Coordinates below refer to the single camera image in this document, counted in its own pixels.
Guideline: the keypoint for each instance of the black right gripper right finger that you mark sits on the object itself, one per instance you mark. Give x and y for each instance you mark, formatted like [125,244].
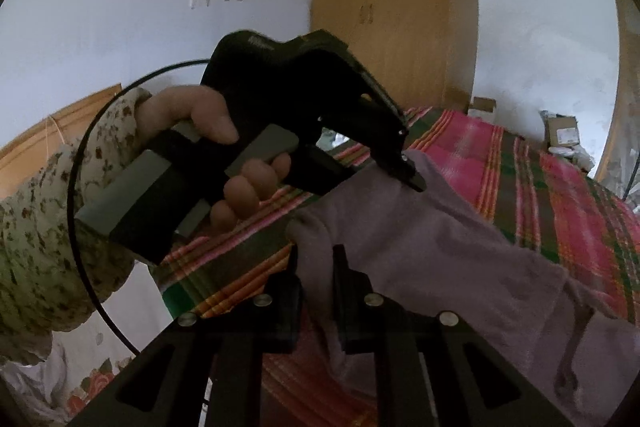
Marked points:
[430,371]

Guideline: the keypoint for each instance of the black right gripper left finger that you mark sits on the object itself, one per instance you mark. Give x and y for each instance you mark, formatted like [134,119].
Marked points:
[205,371]

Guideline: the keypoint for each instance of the purple fleece sweater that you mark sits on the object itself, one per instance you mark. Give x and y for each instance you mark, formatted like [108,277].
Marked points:
[431,251]

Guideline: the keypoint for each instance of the patterned left sleeve forearm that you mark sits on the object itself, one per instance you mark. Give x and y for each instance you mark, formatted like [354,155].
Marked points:
[41,291]

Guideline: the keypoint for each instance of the person left hand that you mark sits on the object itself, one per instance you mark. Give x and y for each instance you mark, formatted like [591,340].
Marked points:
[257,181]

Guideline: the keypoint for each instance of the floral bed sheet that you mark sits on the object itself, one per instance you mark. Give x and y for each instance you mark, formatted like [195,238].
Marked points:
[83,361]

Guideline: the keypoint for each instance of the wooden wardrobe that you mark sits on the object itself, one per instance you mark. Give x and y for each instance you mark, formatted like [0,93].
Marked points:
[423,52]

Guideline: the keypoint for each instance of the white cardboard box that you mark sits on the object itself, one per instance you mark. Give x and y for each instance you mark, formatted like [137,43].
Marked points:
[484,109]

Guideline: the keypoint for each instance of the red green plaid blanket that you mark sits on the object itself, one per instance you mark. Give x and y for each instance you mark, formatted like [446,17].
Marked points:
[535,200]

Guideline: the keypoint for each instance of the brown cardboard box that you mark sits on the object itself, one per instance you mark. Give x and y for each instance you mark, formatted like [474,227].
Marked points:
[559,130]

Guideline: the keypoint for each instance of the plastic sheet doorway curtain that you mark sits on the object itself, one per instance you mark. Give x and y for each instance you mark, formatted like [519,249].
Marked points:
[619,166]

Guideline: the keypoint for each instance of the wooden bed headboard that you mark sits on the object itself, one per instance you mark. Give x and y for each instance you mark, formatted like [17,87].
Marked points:
[27,153]

